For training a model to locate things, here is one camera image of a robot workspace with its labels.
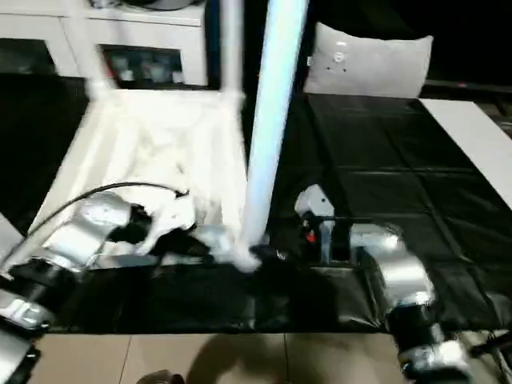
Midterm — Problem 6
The white plastic table leg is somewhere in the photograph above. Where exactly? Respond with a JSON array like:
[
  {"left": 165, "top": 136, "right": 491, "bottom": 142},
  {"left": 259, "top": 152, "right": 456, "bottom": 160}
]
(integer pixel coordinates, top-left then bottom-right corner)
[
  {"left": 218, "top": 0, "right": 248, "bottom": 107},
  {"left": 0, "top": 211, "right": 26, "bottom": 261},
  {"left": 70, "top": 0, "right": 119, "bottom": 101},
  {"left": 239, "top": 0, "right": 311, "bottom": 261}
]

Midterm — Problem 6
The grey pillow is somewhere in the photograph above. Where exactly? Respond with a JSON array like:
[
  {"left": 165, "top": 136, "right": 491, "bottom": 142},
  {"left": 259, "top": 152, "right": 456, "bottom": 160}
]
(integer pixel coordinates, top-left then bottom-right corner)
[{"left": 304, "top": 22, "right": 435, "bottom": 97}]

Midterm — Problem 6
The grey pot on cabinet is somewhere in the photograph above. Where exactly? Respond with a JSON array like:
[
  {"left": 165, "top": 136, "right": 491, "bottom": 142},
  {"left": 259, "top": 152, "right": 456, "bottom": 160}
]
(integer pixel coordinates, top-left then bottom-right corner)
[{"left": 127, "top": 0, "right": 205, "bottom": 11}]

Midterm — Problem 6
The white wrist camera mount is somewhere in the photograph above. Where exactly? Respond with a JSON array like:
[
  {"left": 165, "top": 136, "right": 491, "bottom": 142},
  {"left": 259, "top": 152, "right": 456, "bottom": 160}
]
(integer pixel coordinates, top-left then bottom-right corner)
[
  {"left": 294, "top": 183, "right": 337, "bottom": 263},
  {"left": 142, "top": 195, "right": 199, "bottom": 255}
]

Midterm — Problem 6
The black metal stand leg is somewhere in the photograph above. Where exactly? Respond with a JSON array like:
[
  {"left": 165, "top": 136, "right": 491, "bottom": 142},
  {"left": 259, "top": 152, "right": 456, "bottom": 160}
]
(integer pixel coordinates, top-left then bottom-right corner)
[{"left": 471, "top": 334, "right": 512, "bottom": 359}]

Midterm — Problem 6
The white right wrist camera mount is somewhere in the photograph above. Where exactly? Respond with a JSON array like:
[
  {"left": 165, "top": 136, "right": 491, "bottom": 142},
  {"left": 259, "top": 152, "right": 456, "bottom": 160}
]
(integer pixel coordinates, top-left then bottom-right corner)
[{"left": 294, "top": 183, "right": 337, "bottom": 263}]

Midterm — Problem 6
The black table mat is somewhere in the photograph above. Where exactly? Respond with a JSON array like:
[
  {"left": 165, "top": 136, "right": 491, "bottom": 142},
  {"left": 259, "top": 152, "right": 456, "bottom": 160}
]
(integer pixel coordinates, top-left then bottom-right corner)
[{"left": 0, "top": 74, "right": 512, "bottom": 335}]

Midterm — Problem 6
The white glass-door cabinet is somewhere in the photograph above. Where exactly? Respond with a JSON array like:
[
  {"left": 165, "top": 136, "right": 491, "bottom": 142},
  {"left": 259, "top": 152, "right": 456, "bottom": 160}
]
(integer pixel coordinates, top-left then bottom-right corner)
[{"left": 0, "top": 0, "right": 211, "bottom": 89}]

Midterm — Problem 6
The white plastic table top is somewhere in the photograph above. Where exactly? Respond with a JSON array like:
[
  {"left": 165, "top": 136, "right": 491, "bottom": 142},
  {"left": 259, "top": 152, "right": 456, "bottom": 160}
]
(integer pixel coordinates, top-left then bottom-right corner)
[{"left": 27, "top": 86, "right": 265, "bottom": 273}]

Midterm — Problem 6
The dark left robot foot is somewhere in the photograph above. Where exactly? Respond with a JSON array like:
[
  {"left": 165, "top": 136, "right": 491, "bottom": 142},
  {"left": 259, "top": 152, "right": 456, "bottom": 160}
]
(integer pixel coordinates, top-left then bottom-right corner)
[{"left": 138, "top": 370, "right": 185, "bottom": 384}]

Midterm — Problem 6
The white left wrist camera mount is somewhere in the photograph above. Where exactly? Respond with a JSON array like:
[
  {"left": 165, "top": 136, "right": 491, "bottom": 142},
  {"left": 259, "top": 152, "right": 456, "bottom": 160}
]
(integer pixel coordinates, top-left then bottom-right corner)
[{"left": 142, "top": 195, "right": 199, "bottom": 255}]

